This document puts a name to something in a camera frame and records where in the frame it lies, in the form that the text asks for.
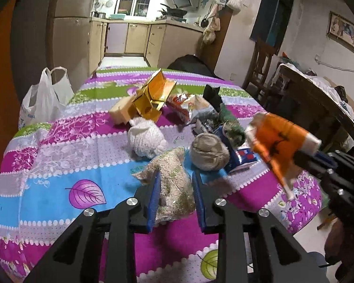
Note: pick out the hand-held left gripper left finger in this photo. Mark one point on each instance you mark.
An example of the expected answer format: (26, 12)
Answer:
(153, 203)

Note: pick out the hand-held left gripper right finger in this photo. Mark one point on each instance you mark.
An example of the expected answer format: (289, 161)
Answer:
(200, 206)

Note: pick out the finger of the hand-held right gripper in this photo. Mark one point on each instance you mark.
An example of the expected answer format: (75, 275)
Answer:
(326, 156)
(312, 163)

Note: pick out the clear bag of grains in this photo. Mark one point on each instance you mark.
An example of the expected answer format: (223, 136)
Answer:
(172, 177)

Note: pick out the orange plastic packet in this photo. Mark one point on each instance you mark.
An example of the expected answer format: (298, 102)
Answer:
(278, 141)

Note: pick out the blue and white box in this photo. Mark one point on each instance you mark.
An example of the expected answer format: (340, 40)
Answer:
(242, 156)

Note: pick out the beige sponge block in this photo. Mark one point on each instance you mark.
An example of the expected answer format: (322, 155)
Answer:
(121, 110)

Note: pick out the snack bag with red label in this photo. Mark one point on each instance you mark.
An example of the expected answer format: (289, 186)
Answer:
(185, 106)

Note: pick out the gold cardboard box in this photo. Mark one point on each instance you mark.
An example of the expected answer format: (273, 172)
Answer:
(155, 94)

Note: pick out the person's right forearm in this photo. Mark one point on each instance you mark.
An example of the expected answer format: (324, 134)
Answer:
(334, 241)

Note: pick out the round wooden table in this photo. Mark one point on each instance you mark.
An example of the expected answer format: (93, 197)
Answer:
(315, 106)

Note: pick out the white cloth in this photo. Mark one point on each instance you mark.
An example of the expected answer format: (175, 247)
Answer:
(315, 79)

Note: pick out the green fuzzy item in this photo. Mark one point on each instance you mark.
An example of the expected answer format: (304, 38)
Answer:
(231, 121)

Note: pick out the floral striped tablecloth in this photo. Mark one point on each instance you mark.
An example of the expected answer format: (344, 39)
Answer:
(62, 153)

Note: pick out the dark wooden chair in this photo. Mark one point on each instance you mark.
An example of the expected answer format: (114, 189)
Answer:
(261, 67)

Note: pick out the black crumpled item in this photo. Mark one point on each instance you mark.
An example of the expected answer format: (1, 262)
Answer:
(211, 95)

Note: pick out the black fabric cover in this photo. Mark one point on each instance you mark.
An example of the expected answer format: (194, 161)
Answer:
(191, 64)

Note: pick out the dark window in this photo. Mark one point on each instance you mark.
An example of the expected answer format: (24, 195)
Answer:
(273, 14)

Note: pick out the beige kitchen base cabinets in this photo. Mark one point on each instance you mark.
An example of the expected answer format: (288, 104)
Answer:
(165, 41)

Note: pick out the hanging cloth bags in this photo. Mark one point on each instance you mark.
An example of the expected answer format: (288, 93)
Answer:
(214, 20)

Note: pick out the teal basin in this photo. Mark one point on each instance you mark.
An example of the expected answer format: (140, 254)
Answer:
(118, 16)

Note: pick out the black wok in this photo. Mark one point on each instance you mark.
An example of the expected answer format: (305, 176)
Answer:
(174, 11)

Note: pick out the beige refrigerator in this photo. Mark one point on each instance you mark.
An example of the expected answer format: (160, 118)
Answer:
(73, 26)

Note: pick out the framed wall picture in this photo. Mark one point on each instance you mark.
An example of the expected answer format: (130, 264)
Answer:
(343, 32)

